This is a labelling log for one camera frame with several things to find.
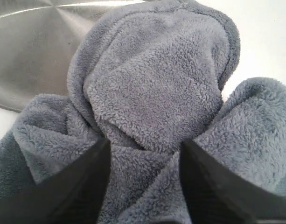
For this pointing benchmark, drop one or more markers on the round stainless steel plate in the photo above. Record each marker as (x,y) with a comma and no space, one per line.
(37,41)

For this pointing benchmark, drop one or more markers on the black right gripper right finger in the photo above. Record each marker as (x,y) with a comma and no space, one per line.
(215,195)

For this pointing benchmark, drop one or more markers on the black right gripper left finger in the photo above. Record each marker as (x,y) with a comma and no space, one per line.
(72,196)

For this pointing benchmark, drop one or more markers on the blue-grey fleece towel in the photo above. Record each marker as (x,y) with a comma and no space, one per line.
(149,77)

